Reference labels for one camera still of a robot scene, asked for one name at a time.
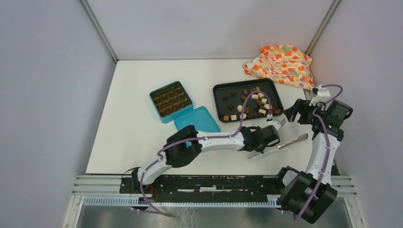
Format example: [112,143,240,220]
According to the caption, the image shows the steel tongs with white handle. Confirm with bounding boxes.
[247,133,309,162]

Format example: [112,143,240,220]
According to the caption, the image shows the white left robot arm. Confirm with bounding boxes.
[131,118,286,194]

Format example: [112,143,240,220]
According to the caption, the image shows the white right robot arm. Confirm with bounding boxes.
[274,99,353,224]

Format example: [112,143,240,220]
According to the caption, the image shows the black chocolate tray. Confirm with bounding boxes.
[213,79,284,123]

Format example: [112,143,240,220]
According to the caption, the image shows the teal chocolate tin box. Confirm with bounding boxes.
[149,81,194,124]

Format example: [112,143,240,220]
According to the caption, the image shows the floral orange cloth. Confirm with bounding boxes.
[242,44,314,90]

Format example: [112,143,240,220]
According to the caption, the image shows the teal tin lid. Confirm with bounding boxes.
[174,106,221,133]

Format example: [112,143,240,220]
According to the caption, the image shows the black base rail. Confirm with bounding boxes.
[119,174,284,204]

